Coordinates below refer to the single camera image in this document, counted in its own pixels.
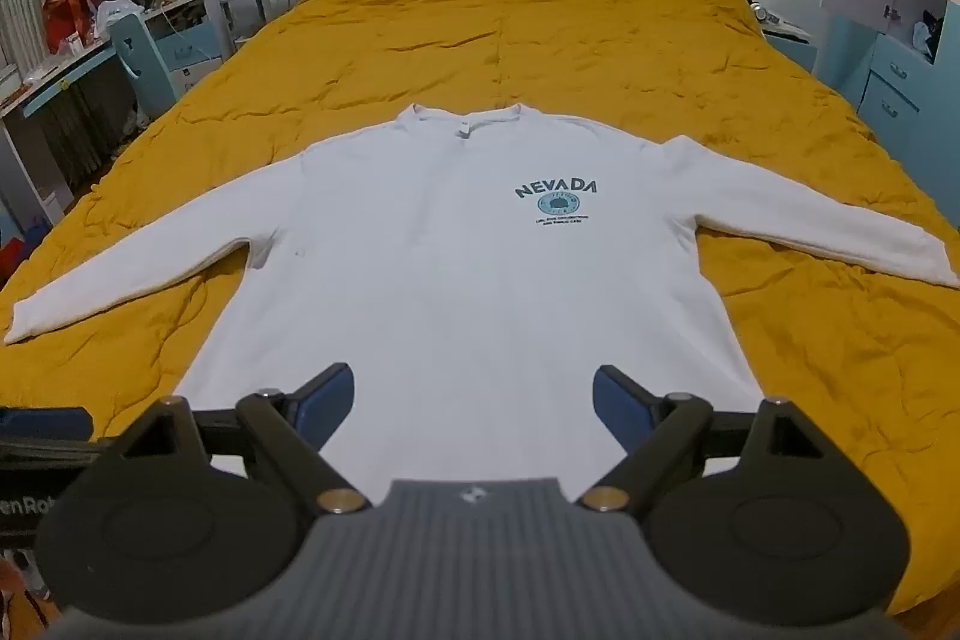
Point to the yellow bedspread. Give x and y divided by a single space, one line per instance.
525 25

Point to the blue chair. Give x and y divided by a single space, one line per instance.
146 78

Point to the dark cloth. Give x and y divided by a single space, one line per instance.
928 36

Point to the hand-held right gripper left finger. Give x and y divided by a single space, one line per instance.
334 394

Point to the blue nightstand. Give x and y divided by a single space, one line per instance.
795 54

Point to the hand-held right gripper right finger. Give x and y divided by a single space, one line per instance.
619 401

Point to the white plastic bag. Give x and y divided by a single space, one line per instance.
116 14

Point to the white long-sleeve sweatshirt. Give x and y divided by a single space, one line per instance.
450 280

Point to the blue drawer cabinet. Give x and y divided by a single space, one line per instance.
892 85

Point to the small silver object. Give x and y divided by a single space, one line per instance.
763 10

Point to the grey trolley cart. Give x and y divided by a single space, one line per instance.
240 3

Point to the red bag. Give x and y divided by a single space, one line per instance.
67 21

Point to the blue white desk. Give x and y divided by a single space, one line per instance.
45 85

